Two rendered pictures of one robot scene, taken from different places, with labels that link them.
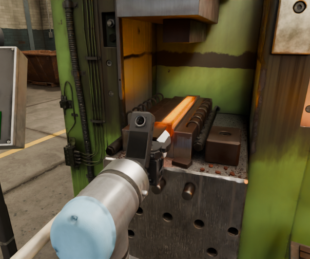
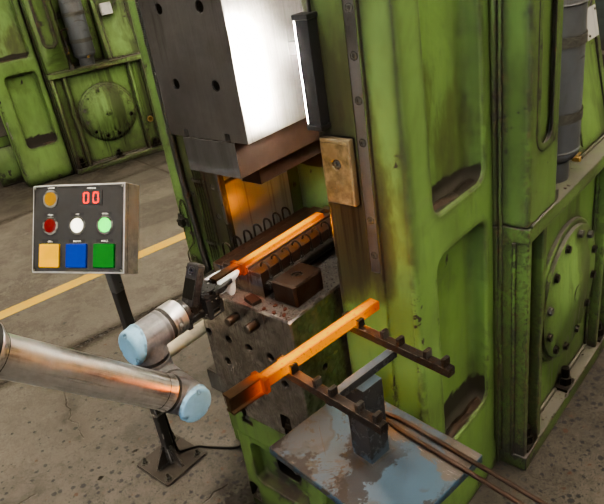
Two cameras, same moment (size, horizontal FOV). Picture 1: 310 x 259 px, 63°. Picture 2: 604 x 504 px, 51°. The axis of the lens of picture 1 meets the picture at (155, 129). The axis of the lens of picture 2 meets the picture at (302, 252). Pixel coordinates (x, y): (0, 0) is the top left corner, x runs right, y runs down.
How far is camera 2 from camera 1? 1.27 m
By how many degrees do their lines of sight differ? 25
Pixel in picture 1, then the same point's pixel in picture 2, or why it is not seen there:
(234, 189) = (283, 328)
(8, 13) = not seen: outside the picture
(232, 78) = not seen: hidden behind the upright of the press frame
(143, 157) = (191, 299)
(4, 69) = (116, 205)
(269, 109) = (344, 251)
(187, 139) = (258, 278)
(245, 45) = not seen: hidden behind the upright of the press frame
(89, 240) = (131, 347)
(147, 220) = (236, 349)
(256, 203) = (358, 346)
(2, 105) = (116, 238)
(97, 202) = (138, 328)
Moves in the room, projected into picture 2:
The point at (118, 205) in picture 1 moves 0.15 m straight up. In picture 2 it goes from (152, 331) to (136, 277)
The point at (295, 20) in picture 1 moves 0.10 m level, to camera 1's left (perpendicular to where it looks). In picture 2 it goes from (336, 176) to (298, 175)
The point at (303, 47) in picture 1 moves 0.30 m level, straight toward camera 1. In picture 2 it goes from (348, 199) to (249, 246)
